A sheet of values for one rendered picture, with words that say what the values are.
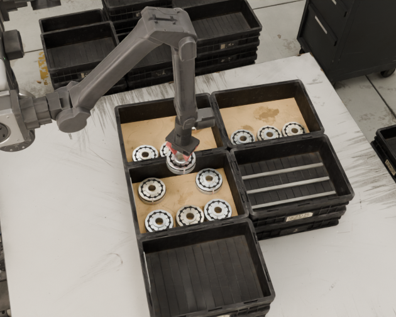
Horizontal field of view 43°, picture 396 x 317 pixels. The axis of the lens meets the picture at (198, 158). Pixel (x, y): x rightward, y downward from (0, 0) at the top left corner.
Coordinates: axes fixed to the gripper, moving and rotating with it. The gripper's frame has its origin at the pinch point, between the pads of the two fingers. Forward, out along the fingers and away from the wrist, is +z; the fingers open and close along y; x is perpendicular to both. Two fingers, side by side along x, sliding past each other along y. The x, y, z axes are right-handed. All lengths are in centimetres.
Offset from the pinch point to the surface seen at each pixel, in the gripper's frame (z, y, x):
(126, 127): 21.4, 34.6, -12.2
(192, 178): 20.7, -1.9, -6.6
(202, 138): 20.3, 5.6, -25.4
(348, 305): 32, -75, 0
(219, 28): 53, 54, -124
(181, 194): 21.0, -2.2, 1.8
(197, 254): 21.2, -20.9, 19.0
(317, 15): 54, 13, -173
